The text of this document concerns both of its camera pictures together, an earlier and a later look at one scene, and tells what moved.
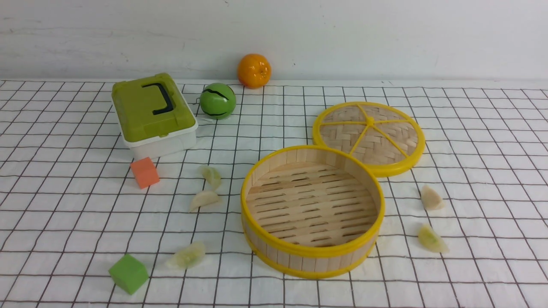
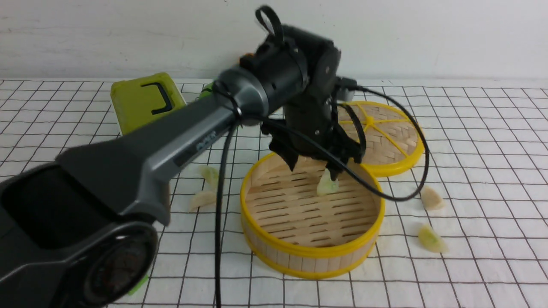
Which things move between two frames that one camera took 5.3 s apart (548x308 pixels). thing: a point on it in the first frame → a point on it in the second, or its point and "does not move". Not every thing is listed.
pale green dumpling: (212, 176) does not move
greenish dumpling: (189, 256) → (326, 186)
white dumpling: (430, 199) does not move
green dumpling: (427, 237) does not move
